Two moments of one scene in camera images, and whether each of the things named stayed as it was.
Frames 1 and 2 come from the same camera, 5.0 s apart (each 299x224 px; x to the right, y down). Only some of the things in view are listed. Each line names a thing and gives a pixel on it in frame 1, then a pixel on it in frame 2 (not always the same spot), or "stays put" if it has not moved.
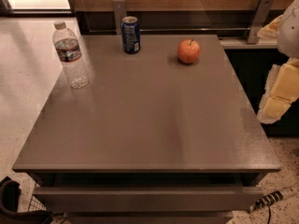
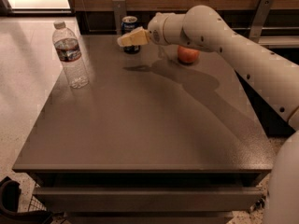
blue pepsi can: x=131 y=35 stays put
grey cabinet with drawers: x=163 y=136 stays put
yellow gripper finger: x=287 y=86 to x=138 y=35
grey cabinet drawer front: x=146 y=199 stays put
